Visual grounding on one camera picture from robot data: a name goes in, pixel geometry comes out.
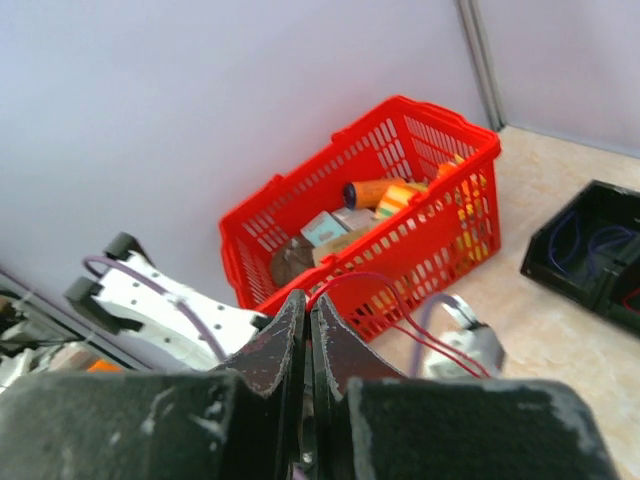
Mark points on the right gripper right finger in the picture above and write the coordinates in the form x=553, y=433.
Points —
x=374, y=423

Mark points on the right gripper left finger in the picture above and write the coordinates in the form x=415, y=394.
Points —
x=237, y=421

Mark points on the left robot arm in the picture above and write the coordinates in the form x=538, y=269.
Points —
x=128, y=296

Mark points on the brown furry item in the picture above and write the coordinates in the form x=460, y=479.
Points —
x=291, y=260

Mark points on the brown cardboard box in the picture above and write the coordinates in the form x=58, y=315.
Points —
x=340, y=243

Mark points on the teal small box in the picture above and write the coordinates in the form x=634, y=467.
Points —
x=322, y=229

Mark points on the pink white box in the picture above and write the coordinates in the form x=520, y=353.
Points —
x=356, y=219

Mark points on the red plastic basket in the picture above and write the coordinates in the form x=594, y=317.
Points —
x=404, y=259

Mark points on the yellow green striped roll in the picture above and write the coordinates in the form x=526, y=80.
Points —
x=396, y=198

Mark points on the orange black cylinder can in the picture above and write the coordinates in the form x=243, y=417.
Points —
x=367, y=194

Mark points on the orange snack package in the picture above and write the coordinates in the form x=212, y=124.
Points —
x=473, y=213

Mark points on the black three-compartment tray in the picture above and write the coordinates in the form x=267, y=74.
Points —
x=589, y=253

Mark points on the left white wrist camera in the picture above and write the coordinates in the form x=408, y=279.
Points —
x=473, y=347

